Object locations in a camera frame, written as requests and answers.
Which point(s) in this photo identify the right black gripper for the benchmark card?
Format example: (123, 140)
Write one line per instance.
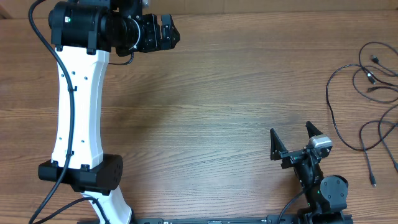
(291, 157)

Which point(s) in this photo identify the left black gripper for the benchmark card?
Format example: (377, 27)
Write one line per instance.
(153, 43)

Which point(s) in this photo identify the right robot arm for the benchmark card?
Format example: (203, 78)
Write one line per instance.
(322, 199)

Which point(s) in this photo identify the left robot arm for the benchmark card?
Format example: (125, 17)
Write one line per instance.
(83, 34)

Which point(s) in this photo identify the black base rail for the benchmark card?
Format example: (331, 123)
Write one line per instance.
(217, 220)

